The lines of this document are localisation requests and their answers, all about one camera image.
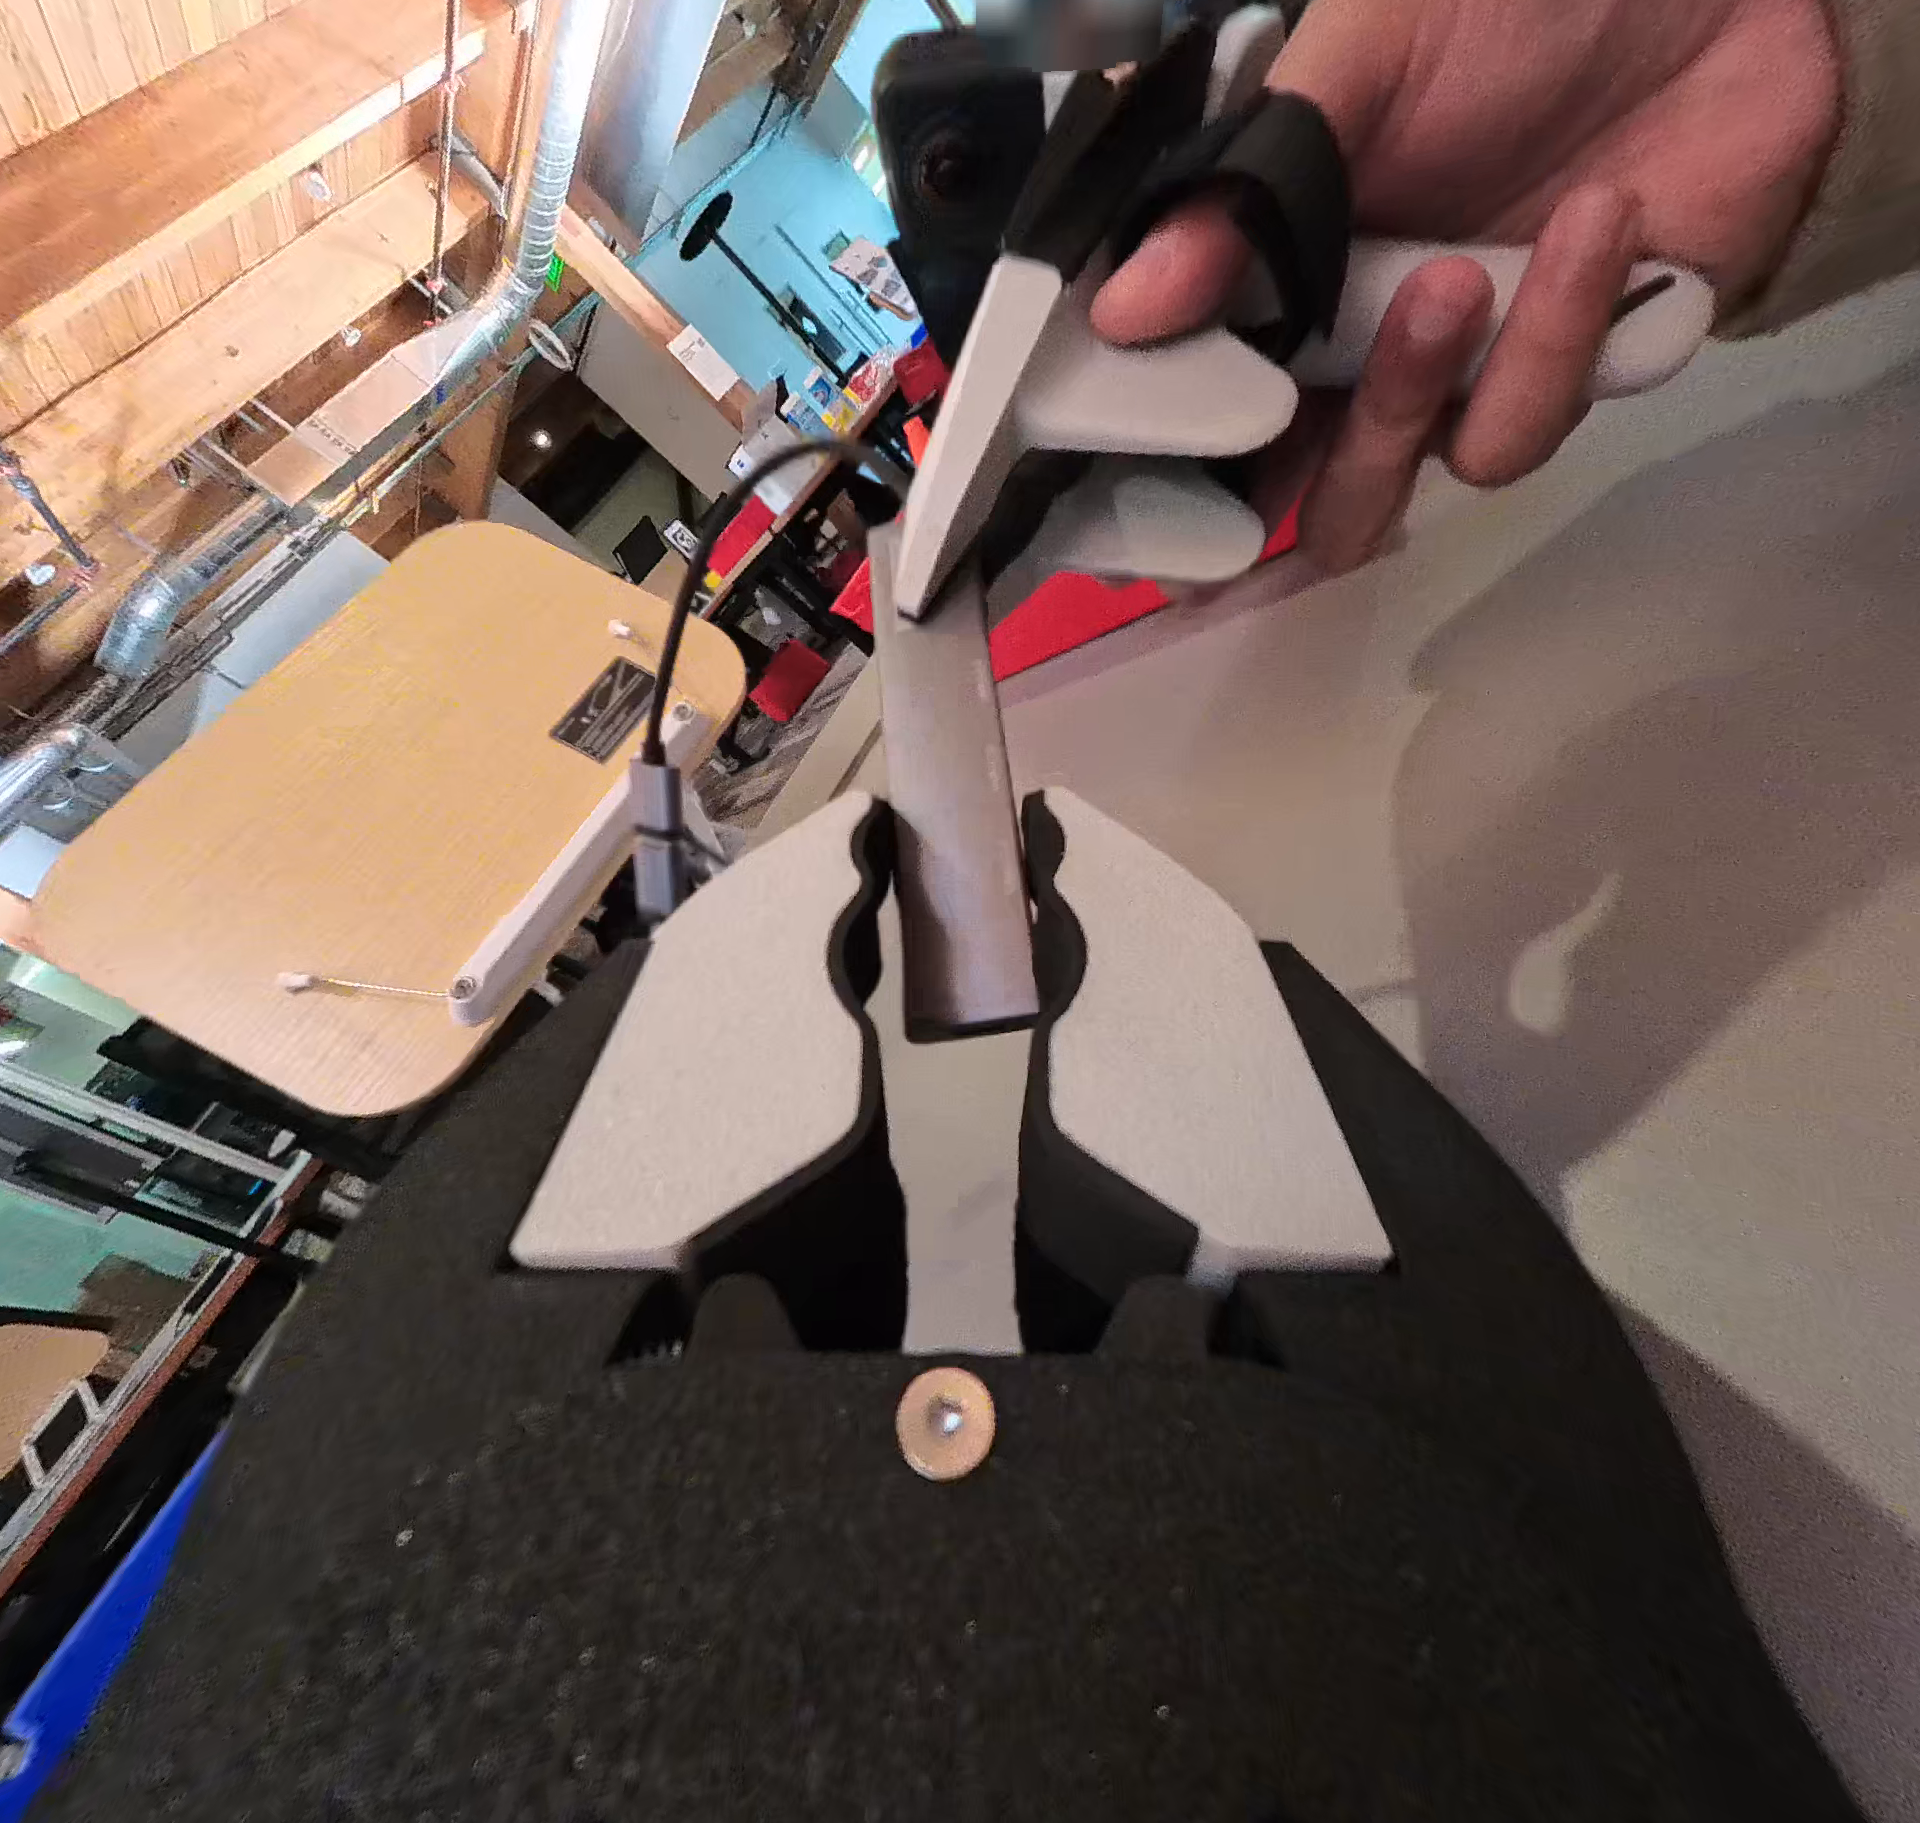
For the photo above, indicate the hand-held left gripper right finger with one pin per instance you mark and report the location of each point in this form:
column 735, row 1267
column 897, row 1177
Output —
column 1200, row 1089

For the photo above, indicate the person's right forearm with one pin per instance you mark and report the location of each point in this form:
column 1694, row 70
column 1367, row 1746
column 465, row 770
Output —
column 1882, row 128

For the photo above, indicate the large blue storage bin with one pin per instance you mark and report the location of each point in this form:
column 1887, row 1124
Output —
column 91, row 1629

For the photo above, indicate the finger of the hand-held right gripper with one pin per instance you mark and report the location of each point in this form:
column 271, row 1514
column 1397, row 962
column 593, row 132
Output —
column 975, row 429
column 1171, row 534

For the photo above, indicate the grey usb hub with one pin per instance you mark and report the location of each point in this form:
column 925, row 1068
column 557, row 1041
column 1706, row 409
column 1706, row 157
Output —
column 960, row 878

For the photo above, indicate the person's right hand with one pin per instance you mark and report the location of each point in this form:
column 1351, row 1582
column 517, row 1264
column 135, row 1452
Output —
column 1575, row 69

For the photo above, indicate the wide silver ventilation duct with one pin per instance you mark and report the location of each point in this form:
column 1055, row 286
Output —
column 660, row 54

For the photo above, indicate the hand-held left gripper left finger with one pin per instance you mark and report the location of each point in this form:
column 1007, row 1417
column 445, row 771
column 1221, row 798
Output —
column 705, row 1074

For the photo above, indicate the wooden stand tabletop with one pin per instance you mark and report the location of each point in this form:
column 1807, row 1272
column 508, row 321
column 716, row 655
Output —
column 46, row 1379
column 346, row 833

